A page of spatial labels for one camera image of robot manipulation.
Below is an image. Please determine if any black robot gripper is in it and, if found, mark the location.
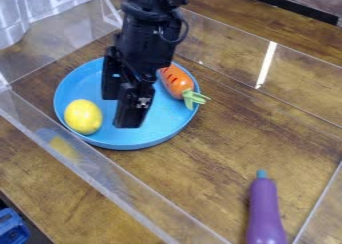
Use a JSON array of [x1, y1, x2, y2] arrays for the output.
[[101, 0, 188, 128]]

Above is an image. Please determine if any yellow toy lemon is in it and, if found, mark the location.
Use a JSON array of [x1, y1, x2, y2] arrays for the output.
[[63, 99, 102, 135]]

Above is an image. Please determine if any blue round tray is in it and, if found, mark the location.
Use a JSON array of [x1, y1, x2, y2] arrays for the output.
[[53, 58, 198, 150]]

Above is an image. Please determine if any orange toy carrot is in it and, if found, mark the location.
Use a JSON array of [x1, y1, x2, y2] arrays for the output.
[[157, 63, 209, 110]]

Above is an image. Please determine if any white sheer curtain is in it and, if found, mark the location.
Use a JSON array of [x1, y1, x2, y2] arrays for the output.
[[0, 0, 92, 50]]

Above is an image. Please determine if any black bar in background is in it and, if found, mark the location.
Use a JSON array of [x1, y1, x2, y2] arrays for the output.
[[255, 0, 339, 26]]

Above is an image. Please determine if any blue plastic object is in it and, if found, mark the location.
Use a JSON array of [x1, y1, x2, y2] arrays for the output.
[[0, 208, 30, 244]]

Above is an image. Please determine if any purple toy eggplant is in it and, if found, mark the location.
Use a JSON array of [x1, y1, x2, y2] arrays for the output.
[[245, 169, 288, 244]]

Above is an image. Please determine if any clear acrylic enclosure wall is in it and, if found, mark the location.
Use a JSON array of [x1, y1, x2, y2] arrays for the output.
[[0, 0, 342, 244]]

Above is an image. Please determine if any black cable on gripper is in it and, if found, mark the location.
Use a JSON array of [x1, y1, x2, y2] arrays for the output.
[[152, 16, 190, 45]]

